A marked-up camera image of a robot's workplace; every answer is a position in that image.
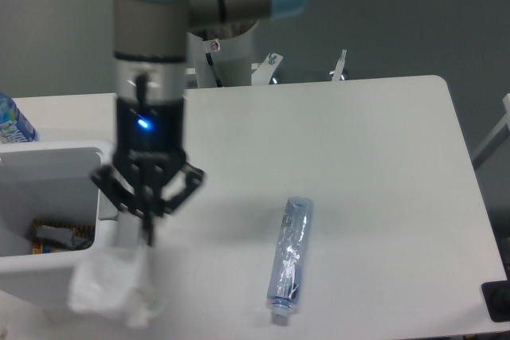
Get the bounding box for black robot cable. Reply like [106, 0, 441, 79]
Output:
[205, 51, 224, 88]

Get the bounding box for white paper wrapper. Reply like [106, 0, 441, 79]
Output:
[67, 244, 167, 328]

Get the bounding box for blue labelled water bottle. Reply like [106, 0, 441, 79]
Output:
[1, 92, 38, 144]

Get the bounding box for white frame at right edge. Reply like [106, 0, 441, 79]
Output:
[472, 94, 509, 170]

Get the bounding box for white trash can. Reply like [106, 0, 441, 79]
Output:
[1, 139, 139, 309]

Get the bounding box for crushed clear plastic bottle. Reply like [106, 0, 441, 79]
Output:
[266, 197, 314, 326]

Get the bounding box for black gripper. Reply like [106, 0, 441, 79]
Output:
[90, 97, 206, 246]

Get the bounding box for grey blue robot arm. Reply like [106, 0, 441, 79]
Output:
[91, 0, 308, 244]

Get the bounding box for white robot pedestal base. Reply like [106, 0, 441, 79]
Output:
[185, 21, 347, 89]

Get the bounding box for black table clamp mount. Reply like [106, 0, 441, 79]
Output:
[481, 280, 509, 322]

